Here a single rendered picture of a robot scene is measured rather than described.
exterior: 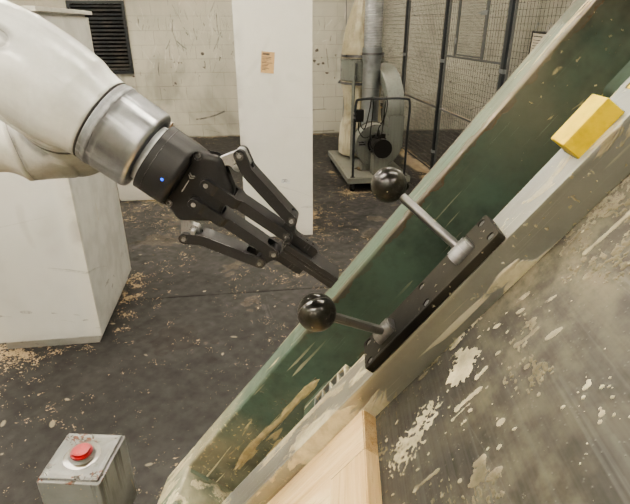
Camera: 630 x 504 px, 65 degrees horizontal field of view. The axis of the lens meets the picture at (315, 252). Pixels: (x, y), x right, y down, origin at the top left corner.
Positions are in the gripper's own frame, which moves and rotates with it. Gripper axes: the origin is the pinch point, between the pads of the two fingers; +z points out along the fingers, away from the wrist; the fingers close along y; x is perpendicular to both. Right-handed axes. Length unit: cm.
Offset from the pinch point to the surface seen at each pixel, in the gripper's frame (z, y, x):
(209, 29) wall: -174, 103, -766
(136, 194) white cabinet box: -90, 234, -436
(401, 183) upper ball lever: 2.2, -13.1, 0.6
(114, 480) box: 1, 67, -16
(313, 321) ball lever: 1.3, 0.0, 11.3
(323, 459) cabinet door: 13.7, 15.6, 8.8
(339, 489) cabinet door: 13.7, 12.5, 14.8
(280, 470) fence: 11.9, 22.0, 6.9
